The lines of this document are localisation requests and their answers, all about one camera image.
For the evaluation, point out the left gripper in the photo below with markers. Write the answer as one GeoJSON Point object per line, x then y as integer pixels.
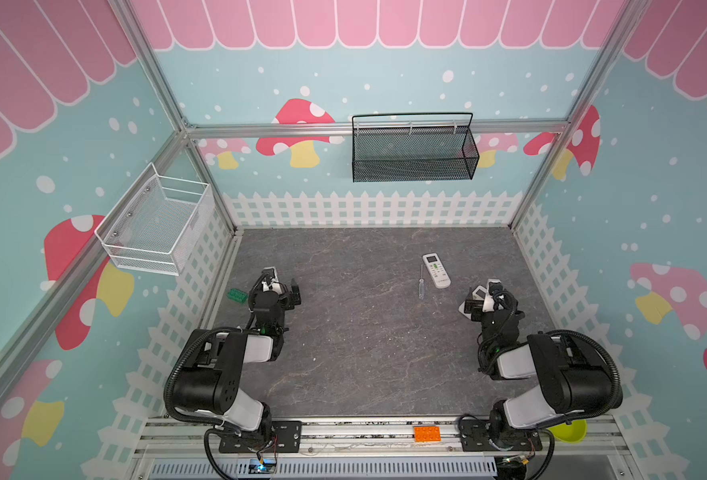
{"type": "Point", "coordinates": [280, 291]}

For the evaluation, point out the white wire wall basket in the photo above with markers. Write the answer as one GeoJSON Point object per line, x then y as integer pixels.
{"type": "Point", "coordinates": [158, 222]}

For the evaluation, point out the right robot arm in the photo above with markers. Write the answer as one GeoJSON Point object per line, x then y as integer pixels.
{"type": "Point", "coordinates": [577, 378]}

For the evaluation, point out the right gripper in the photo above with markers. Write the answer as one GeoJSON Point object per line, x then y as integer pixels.
{"type": "Point", "coordinates": [496, 301]}

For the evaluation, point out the black mesh wall basket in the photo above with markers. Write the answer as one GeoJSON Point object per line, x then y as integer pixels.
{"type": "Point", "coordinates": [404, 147]}

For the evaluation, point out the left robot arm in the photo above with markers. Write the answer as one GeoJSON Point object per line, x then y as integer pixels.
{"type": "Point", "coordinates": [204, 385]}

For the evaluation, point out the green toy brick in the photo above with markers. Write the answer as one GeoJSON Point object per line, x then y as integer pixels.
{"type": "Point", "coordinates": [237, 295]}

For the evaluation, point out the lime green bowl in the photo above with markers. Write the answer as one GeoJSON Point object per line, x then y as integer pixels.
{"type": "Point", "coordinates": [574, 432]}

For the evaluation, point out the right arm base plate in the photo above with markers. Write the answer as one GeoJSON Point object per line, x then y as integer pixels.
{"type": "Point", "coordinates": [480, 435]}

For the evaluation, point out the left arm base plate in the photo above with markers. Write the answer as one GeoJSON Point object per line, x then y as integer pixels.
{"type": "Point", "coordinates": [284, 436]}

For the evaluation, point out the clear handle screwdriver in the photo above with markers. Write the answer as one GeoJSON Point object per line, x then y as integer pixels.
{"type": "Point", "coordinates": [422, 283]}

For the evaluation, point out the orange toy brick on rail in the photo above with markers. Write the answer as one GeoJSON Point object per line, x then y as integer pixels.
{"type": "Point", "coordinates": [427, 434]}

